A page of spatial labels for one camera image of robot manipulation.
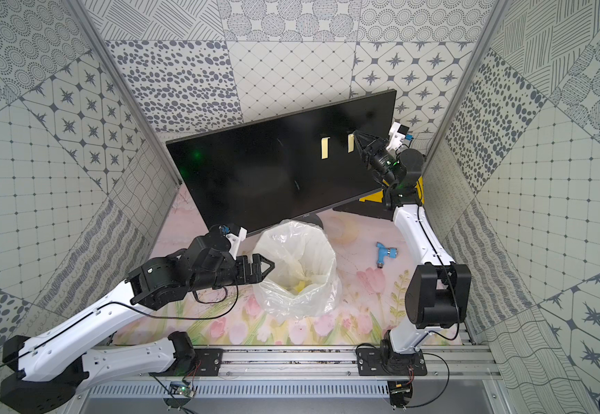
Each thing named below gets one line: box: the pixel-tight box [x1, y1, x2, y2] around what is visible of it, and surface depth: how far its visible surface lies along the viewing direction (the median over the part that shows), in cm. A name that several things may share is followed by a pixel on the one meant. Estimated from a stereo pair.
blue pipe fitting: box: [375, 241, 398, 269], surface depth 97 cm
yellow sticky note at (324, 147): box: [320, 137, 332, 160], surface depth 72 cm
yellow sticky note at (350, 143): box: [347, 133, 355, 154], surface depth 75 cm
